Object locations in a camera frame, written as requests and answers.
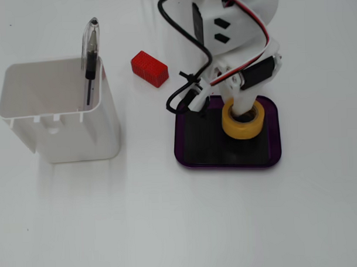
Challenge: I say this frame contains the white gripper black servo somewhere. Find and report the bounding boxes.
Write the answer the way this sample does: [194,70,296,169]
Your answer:
[203,37,284,116]

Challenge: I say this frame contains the yellow masking tape roll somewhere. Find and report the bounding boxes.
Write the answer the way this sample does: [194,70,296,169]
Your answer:
[220,97,267,141]

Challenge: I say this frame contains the black tray mat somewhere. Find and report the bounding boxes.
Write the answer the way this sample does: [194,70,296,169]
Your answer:
[182,107,271,167]

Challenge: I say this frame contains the purple metal tray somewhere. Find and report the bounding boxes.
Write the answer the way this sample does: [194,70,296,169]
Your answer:
[171,93,283,173]

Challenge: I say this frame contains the red textured rectangular block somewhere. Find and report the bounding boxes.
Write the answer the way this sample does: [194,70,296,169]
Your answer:
[130,50,170,90]

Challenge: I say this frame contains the clear black ballpoint pen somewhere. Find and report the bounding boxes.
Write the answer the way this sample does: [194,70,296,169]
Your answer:
[79,17,104,107]

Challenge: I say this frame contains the white plastic pen holder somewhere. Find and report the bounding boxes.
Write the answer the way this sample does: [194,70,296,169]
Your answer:
[0,56,122,166]

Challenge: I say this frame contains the white gripper camera module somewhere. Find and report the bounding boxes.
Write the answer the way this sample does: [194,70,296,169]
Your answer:
[185,79,211,114]

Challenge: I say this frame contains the red white black servo wire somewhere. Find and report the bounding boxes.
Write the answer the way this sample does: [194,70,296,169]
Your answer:
[208,0,276,87]

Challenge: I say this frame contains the black camera cable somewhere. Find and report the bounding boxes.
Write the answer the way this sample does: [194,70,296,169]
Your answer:
[157,0,215,115]

